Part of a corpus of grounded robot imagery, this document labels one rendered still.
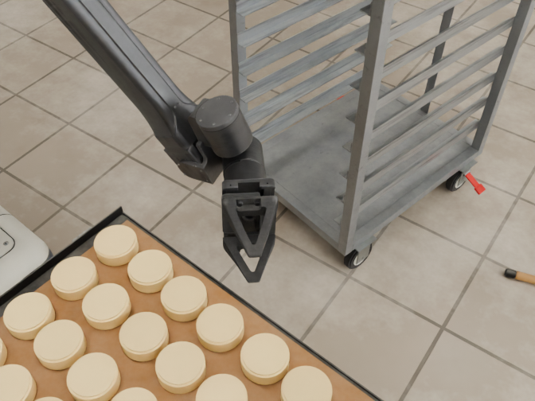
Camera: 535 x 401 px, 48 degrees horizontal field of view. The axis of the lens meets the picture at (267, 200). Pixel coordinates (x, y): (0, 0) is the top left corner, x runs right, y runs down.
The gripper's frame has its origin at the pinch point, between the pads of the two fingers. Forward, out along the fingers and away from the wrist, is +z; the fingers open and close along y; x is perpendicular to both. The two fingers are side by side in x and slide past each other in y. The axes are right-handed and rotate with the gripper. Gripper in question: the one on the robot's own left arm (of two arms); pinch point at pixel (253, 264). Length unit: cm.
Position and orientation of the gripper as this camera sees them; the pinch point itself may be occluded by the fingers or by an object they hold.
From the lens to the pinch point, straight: 72.4
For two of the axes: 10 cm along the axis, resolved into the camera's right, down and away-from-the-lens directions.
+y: -0.4, 6.5, 7.6
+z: 1.0, 7.6, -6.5
